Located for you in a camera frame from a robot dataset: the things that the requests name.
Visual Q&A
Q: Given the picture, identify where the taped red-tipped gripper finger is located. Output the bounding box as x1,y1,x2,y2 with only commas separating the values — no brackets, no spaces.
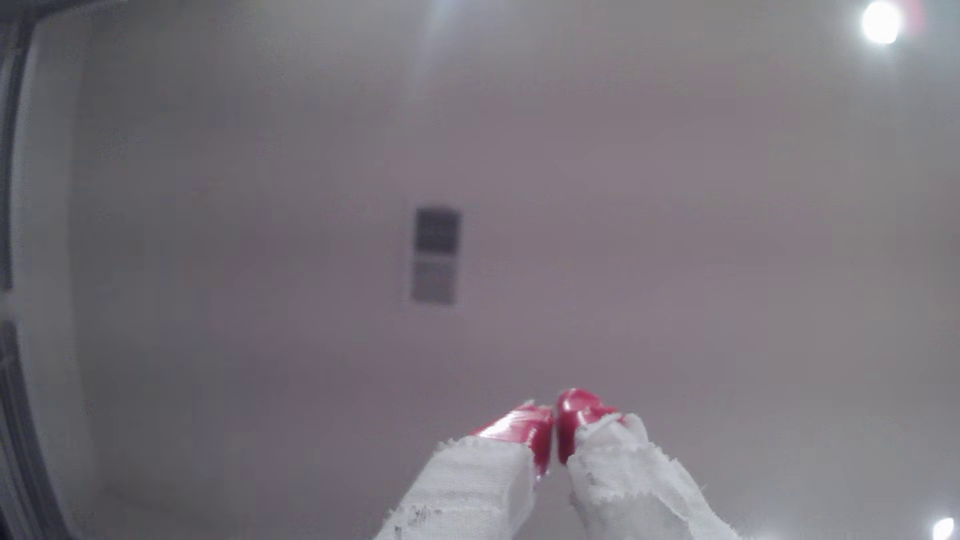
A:
373,402,555,540
556,388,744,540

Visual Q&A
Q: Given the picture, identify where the round bright ceiling light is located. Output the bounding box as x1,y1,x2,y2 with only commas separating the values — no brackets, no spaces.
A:
858,0,905,46

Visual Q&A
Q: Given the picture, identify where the grey ceiling vent grille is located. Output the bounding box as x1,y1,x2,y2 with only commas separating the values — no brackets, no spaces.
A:
408,204,462,309

